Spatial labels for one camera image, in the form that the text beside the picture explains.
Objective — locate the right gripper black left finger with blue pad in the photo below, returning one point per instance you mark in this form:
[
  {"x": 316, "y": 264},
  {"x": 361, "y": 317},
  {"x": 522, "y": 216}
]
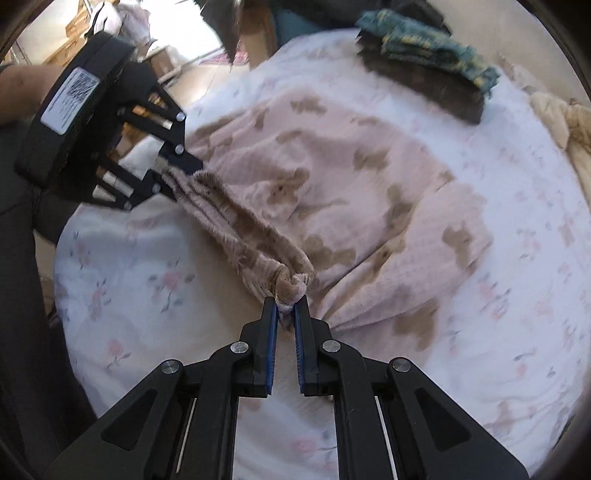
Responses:
[{"x": 179, "y": 421}]

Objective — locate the white floral bed sheet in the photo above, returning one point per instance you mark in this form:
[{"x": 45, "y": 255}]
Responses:
[{"x": 513, "y": 347}]

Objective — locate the dark brown folded garment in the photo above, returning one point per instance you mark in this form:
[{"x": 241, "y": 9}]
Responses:
[{"x": 455, "y": 94}]

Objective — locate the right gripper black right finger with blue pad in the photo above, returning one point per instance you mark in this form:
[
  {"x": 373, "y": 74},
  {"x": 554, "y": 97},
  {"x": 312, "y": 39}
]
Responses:
[{"x": 392, "y": 421}]

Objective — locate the cream duvet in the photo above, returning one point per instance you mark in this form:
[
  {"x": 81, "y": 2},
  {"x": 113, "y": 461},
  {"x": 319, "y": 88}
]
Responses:
[{"x": 569, "y": 126}]

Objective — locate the teal yellow folded garment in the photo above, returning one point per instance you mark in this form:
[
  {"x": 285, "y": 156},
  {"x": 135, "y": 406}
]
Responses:
[{"x": 405, "y": 39}]

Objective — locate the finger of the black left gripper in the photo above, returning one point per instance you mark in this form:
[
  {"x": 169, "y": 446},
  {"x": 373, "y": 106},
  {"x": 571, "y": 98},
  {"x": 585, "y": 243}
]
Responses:
[
  {"x": 125, "y": 190},
  {"x": 156, "y": 114}
]

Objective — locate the person's left hand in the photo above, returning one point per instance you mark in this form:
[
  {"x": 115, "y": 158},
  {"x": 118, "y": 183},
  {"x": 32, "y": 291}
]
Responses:
[{"x": 23, "y": 89}]

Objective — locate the black clothes pile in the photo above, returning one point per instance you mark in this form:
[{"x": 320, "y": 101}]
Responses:
[{"x": 223, "y": 16}]

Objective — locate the pink bear-print pants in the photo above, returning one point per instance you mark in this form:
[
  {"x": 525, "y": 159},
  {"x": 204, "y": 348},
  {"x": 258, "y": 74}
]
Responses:
[{"x": 311, "y": 199}]

